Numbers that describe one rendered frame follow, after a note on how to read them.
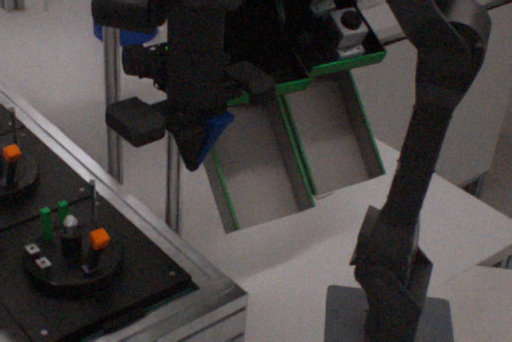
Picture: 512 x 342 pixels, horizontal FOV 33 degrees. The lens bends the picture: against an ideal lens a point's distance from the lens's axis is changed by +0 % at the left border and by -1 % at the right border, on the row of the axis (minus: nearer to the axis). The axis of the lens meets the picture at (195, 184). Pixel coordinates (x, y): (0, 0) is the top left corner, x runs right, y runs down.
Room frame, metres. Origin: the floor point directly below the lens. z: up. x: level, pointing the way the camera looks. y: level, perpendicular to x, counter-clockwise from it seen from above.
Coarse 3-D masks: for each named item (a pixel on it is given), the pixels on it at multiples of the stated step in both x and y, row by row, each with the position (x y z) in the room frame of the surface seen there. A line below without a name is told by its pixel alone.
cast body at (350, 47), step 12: (336, 12) 1.12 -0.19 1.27; (348, 12) 1.11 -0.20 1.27; (324, 24) 1.13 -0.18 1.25; (336, 24) 1.10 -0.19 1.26; (348, 24) 1.09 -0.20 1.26; (360, 24) 1.10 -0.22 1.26; (324, 36) 1.12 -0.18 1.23; (336, 36) 1.10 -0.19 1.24; (348, 36) 1.09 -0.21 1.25; (360, 36) 1.10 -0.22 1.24; (324, 48) 1.12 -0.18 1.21; (336, 48) 1.10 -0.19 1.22; (348, 48) 1.10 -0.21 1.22; (360, 48) 1.11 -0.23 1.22; (336, 60) 1.09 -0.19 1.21
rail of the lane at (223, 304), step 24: (216, 288) 0.88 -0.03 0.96; (240, 288) 0.88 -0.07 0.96; (144, 312) 0.82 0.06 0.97; (168, 312) 0.83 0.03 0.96; (192, 312) 0.83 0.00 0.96; (216, 312) 0.84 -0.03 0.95; (240, 312) 0.87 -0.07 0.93; (120, 336) 0.78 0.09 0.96; (144, 336) 0.78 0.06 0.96; (168, 336) 0.79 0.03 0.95; (192, 336) 0.82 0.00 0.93; (216, 336) 0.84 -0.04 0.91; (240, 336) 0.87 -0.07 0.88
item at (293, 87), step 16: (256, 0) 1.17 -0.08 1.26; (272, 0) 1.13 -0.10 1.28; (224, 16) 1.13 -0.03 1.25; (240, 16) 1.14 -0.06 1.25; (256, 16) 1.15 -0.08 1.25; (272, 16) 1.13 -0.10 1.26; (224, 32) 1.10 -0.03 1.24; (240, 32) 1.11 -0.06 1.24; (256, 32) 1.12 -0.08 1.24; (272, 32) 1.12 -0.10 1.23; (224, 48) 1.08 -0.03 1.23; (240, 48) 1.08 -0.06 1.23; (256, 48) 1.09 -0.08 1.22; (272, 48) 1.10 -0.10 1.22; (288, 48) 1.08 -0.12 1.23; (256, 64) 1.06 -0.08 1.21; (272, 64) 1.07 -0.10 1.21; (288, 64) 1.07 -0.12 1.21; (288, 80) 1.05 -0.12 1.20; (304, 80) 1.03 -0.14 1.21
